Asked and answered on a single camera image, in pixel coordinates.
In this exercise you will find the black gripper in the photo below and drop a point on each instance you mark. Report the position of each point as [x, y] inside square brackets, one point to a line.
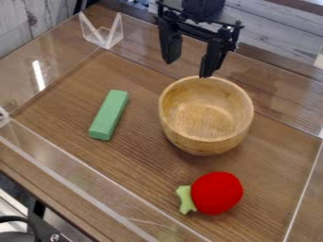
[203, 20]

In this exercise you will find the red plush strawberry toy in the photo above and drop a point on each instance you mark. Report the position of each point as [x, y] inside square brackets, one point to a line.
[211, 195]

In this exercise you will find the wooden bowl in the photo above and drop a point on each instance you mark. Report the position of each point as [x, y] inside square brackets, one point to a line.
[206, 114]

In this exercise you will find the green rectangular block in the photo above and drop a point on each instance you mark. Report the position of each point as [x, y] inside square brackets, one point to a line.
[108, 115]

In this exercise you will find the clear acrylic tray walls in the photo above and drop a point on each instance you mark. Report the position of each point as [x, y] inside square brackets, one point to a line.
[112, 187]

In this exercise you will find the black table clamp mount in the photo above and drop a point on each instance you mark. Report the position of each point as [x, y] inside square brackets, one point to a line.
[44, 231]

